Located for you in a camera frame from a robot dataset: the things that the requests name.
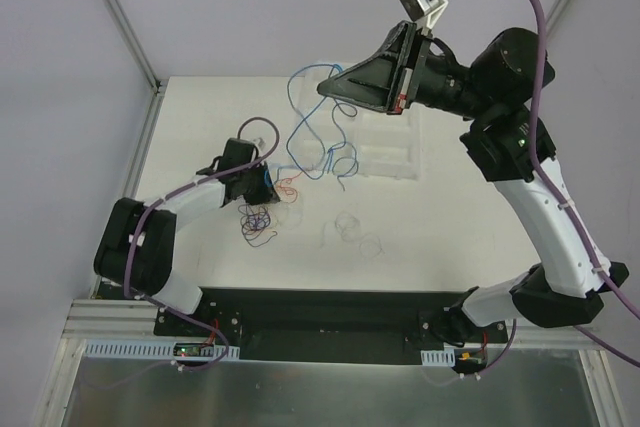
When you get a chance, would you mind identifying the left white cable duct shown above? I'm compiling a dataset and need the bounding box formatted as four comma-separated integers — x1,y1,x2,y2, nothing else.
85,340,240,362

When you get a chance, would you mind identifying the right white cable duct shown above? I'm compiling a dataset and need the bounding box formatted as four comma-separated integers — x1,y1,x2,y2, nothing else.
420,348,456,368

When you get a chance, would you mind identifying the white plastic compartment tray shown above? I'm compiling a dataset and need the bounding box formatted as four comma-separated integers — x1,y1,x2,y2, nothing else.
285,61,421,182

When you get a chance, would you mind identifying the white wire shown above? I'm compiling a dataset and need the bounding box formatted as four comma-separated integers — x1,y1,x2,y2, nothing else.
319,211,386,258

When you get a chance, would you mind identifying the coloured wire bundle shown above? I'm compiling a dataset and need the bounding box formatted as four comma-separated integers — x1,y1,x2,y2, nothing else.
238,176,304,251

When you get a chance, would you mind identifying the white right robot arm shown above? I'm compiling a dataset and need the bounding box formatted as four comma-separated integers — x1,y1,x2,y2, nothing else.
317,21,629,343

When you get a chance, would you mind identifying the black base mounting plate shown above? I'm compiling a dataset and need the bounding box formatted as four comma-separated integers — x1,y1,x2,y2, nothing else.
152,286,519,363

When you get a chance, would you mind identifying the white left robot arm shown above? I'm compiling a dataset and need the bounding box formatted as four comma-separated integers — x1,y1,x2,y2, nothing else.
94,138,279,336

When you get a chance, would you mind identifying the aluminium front rail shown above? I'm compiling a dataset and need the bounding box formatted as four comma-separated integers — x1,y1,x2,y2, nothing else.
62,299,601,350

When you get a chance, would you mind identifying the left aluminium frame post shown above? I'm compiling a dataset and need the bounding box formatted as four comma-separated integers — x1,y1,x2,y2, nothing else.
102,0,162,93

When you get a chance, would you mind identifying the white cable duct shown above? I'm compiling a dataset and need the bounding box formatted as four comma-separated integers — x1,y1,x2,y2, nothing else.
420,348,456,368
85,340,240,362

